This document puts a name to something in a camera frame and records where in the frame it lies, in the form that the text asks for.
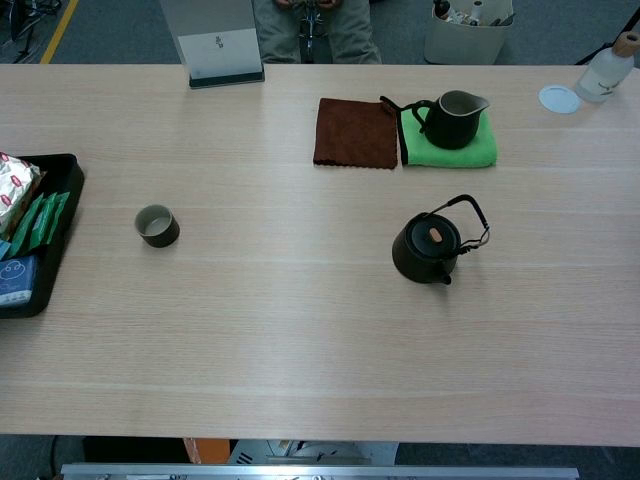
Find black cast iron teapot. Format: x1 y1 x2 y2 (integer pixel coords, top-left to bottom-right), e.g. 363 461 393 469
391 193 491 286

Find dark ceramic tea cup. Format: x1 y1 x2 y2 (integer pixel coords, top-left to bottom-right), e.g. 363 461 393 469
133 203 181 249

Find brown cloth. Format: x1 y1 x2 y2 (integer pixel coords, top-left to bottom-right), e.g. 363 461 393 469
312 97 400 171

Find green cloth with black edge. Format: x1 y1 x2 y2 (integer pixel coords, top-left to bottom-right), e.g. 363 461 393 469
379 94 499 169

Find black ceramic pitcher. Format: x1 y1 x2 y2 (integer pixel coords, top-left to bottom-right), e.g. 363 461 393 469
410 89 490 151

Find chrome stool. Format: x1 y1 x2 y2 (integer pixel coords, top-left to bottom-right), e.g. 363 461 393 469
297 0 331 64

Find person in khaki trousers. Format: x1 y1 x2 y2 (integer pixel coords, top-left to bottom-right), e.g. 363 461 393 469
252 0 384 65

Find grey sign stand white card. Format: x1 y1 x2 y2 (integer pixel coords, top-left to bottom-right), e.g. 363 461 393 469
159 0 266 90

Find orange object under table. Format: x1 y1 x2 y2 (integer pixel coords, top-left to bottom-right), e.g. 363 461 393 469
182 437 231 465

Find beige storage bin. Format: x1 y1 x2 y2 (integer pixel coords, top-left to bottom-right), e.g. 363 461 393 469
424 0 516 66

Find black plastic tray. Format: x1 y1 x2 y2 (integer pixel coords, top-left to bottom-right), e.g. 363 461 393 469
0 152 86 320

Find white round coaster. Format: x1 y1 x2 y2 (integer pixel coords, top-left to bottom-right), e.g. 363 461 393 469
538 84 583 116

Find blue packet with face print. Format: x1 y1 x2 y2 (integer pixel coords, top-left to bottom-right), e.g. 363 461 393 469
0 254 39 306

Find foil snack bag red labels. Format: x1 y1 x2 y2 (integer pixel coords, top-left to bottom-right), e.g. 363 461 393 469
0 151 44 239

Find glass bottle with wooden cork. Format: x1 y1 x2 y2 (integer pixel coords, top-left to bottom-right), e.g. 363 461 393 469
573 30 640 105

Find black metal frame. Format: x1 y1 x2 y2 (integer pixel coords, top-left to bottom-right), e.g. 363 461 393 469
0 0 65 64

